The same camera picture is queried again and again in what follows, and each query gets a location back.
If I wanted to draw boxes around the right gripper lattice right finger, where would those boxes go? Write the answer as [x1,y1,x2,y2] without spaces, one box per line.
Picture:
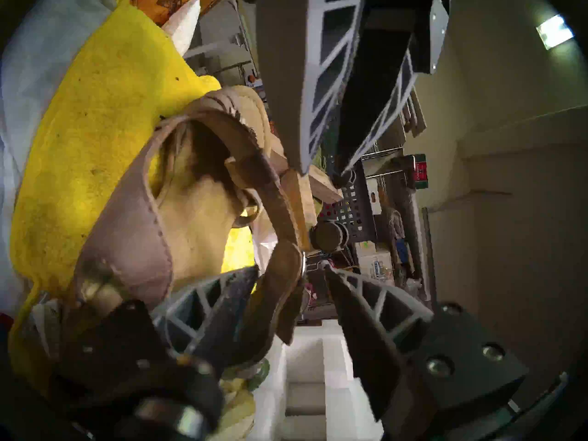
[324,261,529,434]

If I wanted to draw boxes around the right gripper lattice left finger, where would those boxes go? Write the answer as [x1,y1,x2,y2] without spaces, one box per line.
[60,266,260,399]

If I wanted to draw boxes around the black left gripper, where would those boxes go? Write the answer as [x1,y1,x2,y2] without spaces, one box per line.
[255,0,464,175]

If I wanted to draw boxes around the tan flower strap sandal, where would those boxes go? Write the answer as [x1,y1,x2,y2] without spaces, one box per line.
[73,86,317,367]

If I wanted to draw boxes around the stacked flat boards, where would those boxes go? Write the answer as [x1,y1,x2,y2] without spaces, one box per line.
[399,90,428,138]

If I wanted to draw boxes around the tan green-tipped garden glove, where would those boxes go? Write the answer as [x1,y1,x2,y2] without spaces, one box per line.
[220,357,271,441]

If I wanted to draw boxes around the small white Gildan box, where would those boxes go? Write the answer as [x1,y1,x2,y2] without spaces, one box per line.
[358,254,396,284]

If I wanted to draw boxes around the white foam packing insert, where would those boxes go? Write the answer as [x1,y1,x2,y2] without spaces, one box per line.
[248,321,382,441]

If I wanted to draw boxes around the red snowman box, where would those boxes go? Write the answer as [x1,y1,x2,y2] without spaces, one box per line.
[411,154,429,189]

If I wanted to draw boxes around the dark plastic mesh basket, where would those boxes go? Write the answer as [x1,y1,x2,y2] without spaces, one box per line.
[317,164,382,243]

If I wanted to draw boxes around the pink white pillow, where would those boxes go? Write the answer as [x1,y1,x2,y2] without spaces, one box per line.
[163,0,201,57]

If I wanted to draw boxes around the wooden cross caster dolly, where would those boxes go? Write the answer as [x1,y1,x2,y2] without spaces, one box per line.
[271,151,350,254]

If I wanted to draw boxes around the white printed plastic bag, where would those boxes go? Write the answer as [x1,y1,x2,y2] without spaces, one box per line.
[250,210,281,271]

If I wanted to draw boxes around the red orange patterned bag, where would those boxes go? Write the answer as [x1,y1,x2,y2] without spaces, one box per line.
[115,0,221,27]

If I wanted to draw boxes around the rectangular ceiling light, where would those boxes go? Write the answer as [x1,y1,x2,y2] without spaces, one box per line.
[537,14,575,50]

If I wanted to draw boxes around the yellow towel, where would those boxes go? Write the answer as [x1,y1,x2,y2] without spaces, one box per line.
[9,0,258,395]

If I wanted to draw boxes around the chrome wire shelf rack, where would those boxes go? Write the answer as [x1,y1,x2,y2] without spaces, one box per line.
[361,141,435,317]

